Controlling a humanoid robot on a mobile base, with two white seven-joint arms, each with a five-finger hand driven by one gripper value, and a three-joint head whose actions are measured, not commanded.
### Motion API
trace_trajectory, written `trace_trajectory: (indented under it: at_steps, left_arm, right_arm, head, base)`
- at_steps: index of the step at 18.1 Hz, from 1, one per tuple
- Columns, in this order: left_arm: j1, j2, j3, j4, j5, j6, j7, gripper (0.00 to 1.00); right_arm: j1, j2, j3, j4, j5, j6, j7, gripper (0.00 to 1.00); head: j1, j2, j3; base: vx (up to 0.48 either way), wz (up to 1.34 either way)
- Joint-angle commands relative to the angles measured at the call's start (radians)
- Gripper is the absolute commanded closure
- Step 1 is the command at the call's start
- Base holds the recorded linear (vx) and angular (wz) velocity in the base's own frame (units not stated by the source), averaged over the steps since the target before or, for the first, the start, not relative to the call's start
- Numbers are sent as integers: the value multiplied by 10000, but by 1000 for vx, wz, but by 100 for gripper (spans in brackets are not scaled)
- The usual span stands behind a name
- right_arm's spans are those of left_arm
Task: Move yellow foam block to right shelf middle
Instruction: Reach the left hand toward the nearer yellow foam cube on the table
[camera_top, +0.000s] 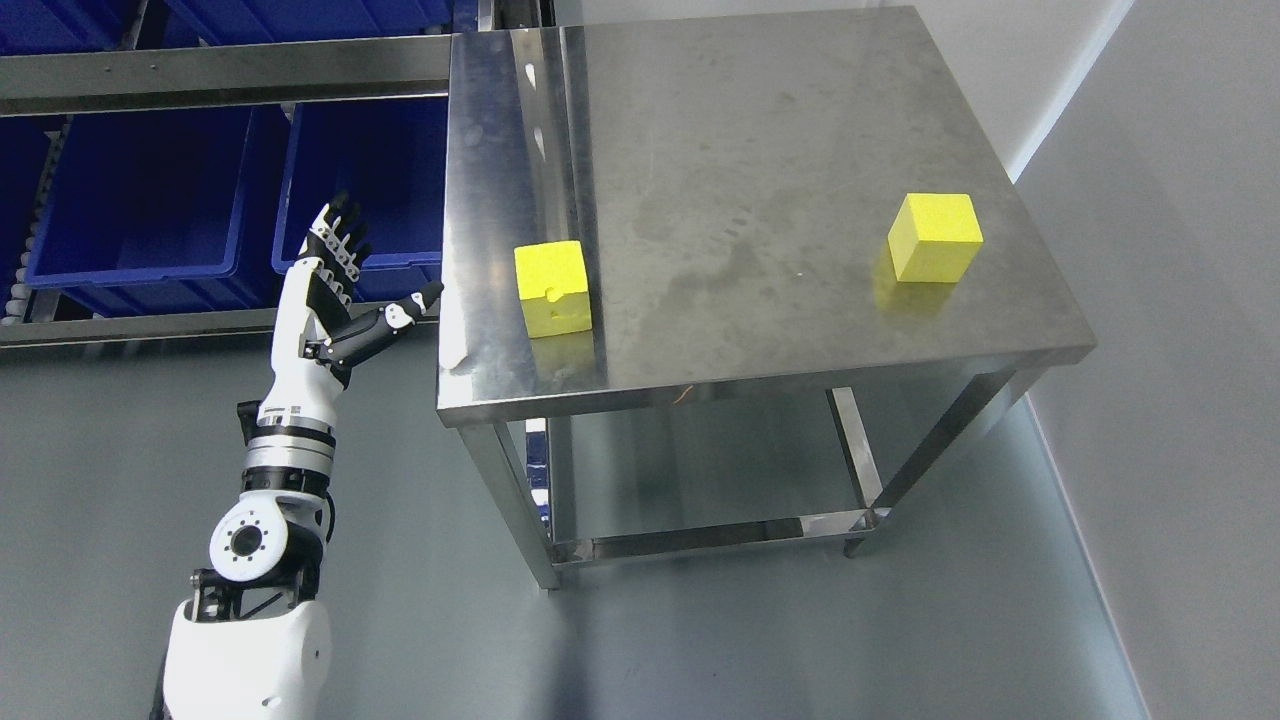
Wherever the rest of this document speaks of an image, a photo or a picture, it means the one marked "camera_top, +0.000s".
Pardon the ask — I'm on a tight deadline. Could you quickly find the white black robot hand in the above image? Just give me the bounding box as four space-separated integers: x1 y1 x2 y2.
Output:
253 193 444 430

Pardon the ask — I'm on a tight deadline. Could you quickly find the notched yellow foam block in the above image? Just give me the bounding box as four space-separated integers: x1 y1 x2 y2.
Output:
513 240 593 340

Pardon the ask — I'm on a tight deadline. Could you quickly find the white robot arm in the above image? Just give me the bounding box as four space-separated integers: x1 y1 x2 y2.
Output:
148 401 337 719

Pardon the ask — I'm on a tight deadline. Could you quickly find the metal shelf rack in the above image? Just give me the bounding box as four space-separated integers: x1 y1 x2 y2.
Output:
1 33 454 351

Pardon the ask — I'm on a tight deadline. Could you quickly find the plain yellow foam block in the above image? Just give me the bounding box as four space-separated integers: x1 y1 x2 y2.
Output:
887 192 984 284

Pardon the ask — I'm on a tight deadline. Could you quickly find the blue plastic bin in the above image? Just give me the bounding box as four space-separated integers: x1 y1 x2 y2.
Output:
1 117 50 309
271 97 448 302
26 105 289 318
1 1 140 56
168 1 453 45

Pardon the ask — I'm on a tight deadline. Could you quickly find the stainless steel table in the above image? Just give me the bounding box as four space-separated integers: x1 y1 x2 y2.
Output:
436 6 1097 591

